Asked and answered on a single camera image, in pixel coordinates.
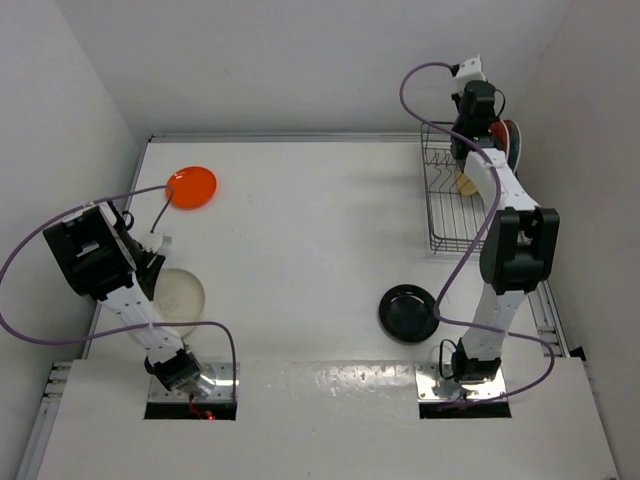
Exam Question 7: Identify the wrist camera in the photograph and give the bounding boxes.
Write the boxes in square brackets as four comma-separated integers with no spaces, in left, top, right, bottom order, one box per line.
[452,56,487,88]
[142,232,172,252]

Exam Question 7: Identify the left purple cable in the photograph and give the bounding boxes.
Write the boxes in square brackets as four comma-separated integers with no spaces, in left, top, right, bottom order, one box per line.
[0,183,239,401]

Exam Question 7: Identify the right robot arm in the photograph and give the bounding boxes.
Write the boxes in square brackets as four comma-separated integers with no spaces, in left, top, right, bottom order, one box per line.
[451,80,560,383]

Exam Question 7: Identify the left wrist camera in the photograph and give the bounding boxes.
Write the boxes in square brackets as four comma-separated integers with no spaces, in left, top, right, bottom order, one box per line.
[142,232,172,252]

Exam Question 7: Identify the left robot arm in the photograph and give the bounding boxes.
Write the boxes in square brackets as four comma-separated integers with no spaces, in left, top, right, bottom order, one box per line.
[43,201,202,396]

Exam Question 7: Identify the red teal floral plate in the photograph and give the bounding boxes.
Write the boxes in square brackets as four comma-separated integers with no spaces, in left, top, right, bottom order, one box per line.
[504,119,521,173]
[489,119,511,154]

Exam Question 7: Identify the black plate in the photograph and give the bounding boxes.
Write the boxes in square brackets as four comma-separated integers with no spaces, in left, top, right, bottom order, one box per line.
[378,284,439,345]

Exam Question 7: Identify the orange plate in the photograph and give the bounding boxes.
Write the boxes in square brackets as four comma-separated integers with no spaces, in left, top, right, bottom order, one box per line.
[166,166,218,210]

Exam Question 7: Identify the cream white plate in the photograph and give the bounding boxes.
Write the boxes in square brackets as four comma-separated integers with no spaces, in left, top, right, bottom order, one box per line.
[129,268,206,339]

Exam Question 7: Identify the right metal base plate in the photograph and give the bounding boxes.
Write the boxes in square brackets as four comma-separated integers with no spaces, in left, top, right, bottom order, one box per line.
[414,361,507,404]

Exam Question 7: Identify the yellow plate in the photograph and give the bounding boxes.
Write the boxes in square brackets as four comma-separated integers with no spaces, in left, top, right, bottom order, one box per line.
[456,169,478,196]

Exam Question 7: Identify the metal wire dish rack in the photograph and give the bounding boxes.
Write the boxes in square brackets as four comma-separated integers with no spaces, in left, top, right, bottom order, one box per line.
[420,124,491,255]

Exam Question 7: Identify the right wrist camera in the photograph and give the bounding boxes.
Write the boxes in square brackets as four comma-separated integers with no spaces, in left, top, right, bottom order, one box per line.
[452,56,487,88]

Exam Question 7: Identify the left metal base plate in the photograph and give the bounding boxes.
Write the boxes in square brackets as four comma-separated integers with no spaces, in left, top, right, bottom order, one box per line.
[147,361,239,404]

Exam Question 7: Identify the metal base plate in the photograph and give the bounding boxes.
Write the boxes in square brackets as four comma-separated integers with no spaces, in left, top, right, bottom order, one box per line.
[147,361,239,404]
[414,361,507,404]

